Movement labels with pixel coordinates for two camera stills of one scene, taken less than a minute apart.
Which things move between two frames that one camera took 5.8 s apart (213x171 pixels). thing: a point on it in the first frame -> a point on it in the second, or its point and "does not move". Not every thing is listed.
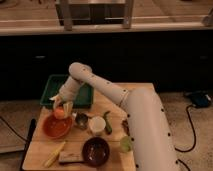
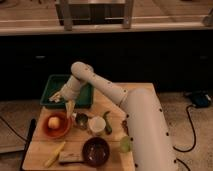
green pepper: (108, 125) does not move
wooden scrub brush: (71, 158) does not move
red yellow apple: (59, 113) -> (53, 122)
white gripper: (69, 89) does not move
